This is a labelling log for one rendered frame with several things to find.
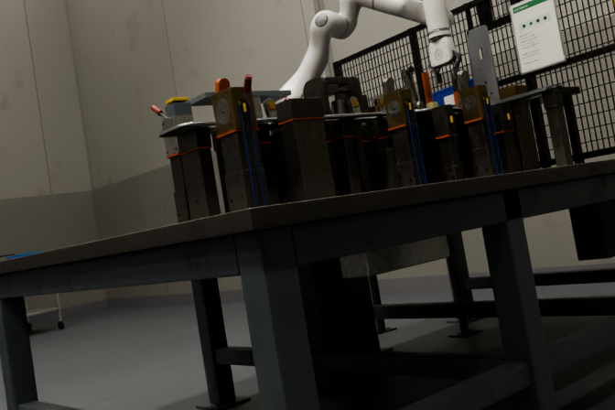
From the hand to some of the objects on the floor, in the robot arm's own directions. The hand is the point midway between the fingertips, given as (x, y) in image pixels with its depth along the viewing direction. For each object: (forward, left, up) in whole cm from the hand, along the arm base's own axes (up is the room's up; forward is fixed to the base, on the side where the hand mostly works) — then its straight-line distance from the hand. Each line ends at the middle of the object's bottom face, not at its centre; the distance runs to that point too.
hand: (447, 78), depth 280 cm
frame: (-11, -22, -113) cm, 116 cm away
